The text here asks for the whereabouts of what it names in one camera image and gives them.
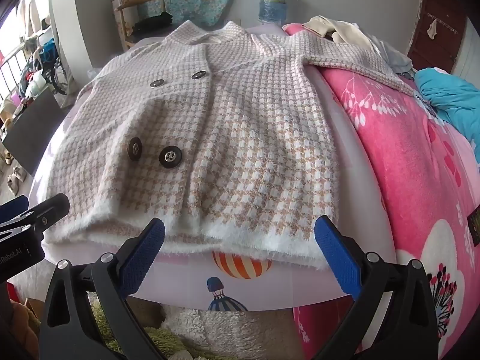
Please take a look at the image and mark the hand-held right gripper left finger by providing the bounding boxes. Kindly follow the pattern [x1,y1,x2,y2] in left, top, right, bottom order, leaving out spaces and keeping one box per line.
[37,217,188,360]

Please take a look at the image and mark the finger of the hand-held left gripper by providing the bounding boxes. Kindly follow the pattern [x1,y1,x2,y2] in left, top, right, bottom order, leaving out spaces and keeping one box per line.
[0,193,71,239]
[0,195,30,223]

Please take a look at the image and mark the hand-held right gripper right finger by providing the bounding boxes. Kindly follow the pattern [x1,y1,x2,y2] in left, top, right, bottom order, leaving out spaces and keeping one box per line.
[311,215,441,360]

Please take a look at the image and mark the beige white houndstooth coat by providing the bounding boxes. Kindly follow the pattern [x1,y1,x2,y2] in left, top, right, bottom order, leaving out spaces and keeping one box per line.
[47,20,422,271]

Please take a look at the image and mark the beige clothes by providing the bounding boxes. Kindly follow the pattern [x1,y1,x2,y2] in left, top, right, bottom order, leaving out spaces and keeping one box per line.
[303,16,376,46]

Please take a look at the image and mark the brown plush cloth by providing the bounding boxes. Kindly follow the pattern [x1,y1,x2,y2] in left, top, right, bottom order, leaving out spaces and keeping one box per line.
[0,296,42,360]

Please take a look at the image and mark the green shaggy rug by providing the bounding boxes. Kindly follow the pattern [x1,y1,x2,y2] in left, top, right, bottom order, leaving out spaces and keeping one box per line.
[86,292,211,360]

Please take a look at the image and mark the dark cabinet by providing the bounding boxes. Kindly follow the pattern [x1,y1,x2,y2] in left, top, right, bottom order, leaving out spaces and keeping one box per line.
[2,89,62,175]

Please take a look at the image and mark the pink floral blanket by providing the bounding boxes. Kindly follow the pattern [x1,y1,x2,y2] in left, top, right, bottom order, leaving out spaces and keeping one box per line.
[281,22,480,360]

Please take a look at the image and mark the white fluffy cloth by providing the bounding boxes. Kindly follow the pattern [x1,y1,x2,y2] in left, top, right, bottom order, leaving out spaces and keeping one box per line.
[161,304,301,360]

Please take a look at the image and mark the wheelchair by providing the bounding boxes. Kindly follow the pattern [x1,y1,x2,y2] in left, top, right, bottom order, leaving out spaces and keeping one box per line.
[35,39,70,95]

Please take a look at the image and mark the metal railing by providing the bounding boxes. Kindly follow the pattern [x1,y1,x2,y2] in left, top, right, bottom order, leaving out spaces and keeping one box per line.
[0,43,31,102]

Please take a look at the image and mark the beige hanging garment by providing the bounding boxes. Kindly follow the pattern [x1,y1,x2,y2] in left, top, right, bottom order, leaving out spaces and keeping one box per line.
[17,0,46,42]

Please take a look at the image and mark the blue quilt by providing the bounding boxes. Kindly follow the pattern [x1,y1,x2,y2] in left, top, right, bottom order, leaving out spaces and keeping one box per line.
[414,67,480,147]

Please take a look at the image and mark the grey cloth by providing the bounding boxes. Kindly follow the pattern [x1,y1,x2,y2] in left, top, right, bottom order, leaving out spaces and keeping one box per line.
[362,34,415,79]

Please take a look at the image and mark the wooden chair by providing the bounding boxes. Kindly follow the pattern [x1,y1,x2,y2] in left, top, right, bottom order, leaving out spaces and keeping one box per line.
[112,0,173,51]

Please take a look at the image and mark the black bag on chair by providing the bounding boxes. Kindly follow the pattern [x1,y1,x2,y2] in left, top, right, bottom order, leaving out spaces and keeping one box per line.
[133,12,174,34]

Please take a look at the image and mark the brown door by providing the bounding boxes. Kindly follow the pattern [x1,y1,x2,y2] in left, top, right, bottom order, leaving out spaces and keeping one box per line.
[407,0,467,74]

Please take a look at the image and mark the blue water jug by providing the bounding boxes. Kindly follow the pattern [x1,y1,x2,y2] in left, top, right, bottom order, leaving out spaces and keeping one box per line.
[258,0,289,23]

